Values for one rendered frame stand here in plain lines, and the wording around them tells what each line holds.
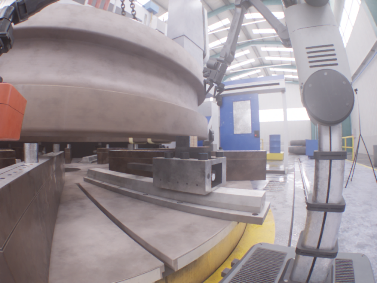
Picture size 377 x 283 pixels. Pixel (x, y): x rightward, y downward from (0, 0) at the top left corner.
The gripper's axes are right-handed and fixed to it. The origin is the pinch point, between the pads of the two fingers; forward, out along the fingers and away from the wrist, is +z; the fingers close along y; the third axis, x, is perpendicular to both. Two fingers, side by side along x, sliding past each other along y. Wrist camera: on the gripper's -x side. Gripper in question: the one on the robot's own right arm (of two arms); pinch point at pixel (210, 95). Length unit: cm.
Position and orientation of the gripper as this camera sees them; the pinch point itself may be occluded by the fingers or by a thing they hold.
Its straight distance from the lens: 105.9
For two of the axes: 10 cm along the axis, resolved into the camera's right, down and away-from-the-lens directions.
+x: 6.7, 4.9, -5.6
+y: -6.4, -0.1, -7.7
